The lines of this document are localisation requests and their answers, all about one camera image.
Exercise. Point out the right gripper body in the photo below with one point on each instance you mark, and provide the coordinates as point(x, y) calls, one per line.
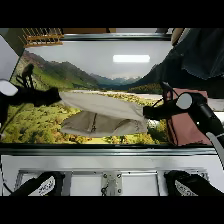
point(156, 112)

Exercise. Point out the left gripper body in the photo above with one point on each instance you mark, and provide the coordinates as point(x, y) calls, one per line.
point(46, 96)

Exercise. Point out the beige pants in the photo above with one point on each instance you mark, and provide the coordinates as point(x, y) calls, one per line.
point(103, 113)

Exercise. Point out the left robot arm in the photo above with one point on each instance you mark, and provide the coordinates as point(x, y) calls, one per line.
point(20, 95)

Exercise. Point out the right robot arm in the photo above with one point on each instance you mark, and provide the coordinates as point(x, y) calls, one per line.
point(200, 108)

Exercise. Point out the pink garment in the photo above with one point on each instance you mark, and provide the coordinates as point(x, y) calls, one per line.
point(186, 130)

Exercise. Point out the black garment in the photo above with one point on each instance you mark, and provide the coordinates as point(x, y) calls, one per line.
point(186, 80)

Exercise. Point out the orange slatted rack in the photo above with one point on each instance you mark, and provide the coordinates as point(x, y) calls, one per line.
point(43, 36)

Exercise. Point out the dark blue garment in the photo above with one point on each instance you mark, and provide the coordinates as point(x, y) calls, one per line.
point(206, 50)

